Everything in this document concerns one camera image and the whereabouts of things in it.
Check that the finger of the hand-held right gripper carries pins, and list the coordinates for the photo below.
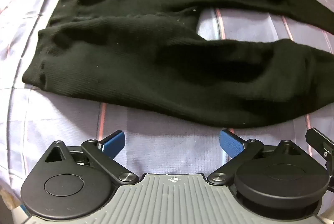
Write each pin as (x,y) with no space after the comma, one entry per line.
(319,139)

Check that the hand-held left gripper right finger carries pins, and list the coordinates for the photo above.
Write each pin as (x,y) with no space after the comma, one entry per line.
(231,144)

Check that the plaid bed sheet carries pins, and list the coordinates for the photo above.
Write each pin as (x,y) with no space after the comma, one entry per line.
(167,147)

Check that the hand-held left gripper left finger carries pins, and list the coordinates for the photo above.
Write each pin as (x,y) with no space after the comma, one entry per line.
(114,143)

